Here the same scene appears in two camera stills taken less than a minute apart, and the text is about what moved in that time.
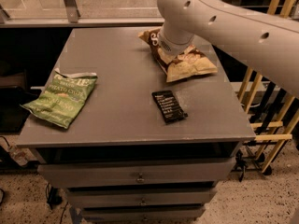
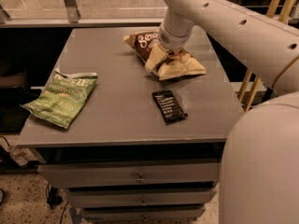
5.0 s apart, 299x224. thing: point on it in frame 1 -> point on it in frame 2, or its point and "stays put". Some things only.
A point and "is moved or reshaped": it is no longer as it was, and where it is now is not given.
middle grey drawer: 139,197 stays put
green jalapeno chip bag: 63,97 stays put
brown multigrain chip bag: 191,64 is moved or reshaped
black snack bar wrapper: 170,108 stays put
